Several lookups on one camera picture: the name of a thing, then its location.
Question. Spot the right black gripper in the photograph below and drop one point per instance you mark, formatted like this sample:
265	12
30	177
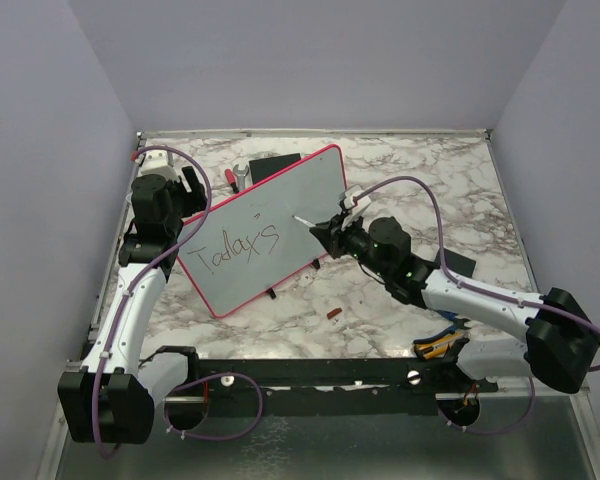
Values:
332	235

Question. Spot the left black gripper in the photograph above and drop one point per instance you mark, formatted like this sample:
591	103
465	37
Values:
196	199

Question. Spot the whiteboard marker pen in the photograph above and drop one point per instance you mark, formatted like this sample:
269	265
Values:
303	221

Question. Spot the pink framed whiteboard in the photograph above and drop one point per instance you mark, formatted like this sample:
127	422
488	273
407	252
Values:
250	242

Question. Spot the red marker cap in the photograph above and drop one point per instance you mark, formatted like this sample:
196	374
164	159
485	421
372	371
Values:
333	313

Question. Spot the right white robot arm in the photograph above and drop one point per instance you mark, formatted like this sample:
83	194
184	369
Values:
554	341

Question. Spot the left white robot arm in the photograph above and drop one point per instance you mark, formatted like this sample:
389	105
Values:
112	396

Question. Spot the silver wrench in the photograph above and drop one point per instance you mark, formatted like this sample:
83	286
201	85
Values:
241	173

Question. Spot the black box rear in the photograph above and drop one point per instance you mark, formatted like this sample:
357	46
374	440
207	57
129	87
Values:
263	168

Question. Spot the yellow utility knife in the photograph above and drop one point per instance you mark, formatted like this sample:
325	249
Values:
438	348

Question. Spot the red handled screwdriver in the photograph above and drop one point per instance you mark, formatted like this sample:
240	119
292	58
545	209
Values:
231	180

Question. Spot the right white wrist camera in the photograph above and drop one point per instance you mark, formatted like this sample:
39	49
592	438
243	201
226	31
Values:
354	203

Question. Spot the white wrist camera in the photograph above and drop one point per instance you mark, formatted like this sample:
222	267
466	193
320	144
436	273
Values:
354	203
159	163

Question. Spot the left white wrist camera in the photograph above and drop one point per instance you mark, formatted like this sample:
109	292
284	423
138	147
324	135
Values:
159	163

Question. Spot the blue handled pliers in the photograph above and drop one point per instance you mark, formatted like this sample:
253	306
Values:
457	323

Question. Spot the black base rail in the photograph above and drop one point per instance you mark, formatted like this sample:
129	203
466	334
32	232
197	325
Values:
233	388

